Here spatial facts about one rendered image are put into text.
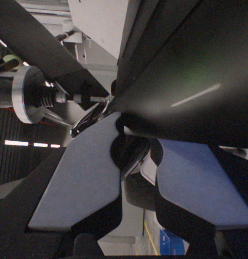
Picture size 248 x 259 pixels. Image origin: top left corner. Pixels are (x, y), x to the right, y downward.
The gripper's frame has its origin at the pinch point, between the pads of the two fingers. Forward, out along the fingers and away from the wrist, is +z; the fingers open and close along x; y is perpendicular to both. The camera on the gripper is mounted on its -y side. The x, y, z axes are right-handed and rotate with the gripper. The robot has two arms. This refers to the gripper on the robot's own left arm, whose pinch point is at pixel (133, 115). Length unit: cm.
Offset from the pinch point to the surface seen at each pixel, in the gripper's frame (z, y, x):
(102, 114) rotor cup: 13.7, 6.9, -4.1
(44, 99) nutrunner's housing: 10.1, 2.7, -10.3
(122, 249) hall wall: 589, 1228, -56
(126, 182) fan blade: 19.8, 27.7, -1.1
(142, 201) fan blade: 22.3, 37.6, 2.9
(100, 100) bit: 11.1, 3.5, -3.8
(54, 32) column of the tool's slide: 80, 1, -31
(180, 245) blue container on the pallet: 131, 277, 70
